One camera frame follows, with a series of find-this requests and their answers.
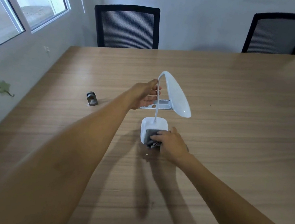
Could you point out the grey cleaning cloth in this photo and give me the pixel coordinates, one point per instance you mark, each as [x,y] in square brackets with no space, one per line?
[151,138]

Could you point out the person's left forearm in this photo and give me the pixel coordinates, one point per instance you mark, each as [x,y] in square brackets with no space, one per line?
[59,159]

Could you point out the black mesh office chair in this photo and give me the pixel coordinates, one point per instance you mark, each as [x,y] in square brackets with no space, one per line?
[127,28]
[277,35]

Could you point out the person's right forearm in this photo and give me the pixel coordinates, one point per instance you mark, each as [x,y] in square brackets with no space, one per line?
[232,208]

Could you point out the person's right hand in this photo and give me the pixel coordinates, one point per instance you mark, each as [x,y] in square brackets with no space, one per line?
[173,145]

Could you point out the person's left hand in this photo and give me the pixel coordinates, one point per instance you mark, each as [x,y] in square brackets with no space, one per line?
[141,94]

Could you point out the person's right thumb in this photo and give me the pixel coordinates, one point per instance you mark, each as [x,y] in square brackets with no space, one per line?
[174,131]

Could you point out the green leaf wall hook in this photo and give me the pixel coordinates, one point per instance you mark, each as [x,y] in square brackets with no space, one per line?
[3,88]

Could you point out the white framed window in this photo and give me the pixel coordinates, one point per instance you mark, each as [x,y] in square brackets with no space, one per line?
[19,3]

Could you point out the white desk lamp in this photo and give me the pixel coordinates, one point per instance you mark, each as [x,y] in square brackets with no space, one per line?
[175,97]

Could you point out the white wall hook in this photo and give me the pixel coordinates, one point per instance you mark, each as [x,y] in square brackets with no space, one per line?
[47,49]

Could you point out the person's left thumb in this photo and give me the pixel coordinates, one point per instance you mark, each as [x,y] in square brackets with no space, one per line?
[152,84]

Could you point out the small grey metal holder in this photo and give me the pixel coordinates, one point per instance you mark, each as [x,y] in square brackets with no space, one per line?
[92,99]

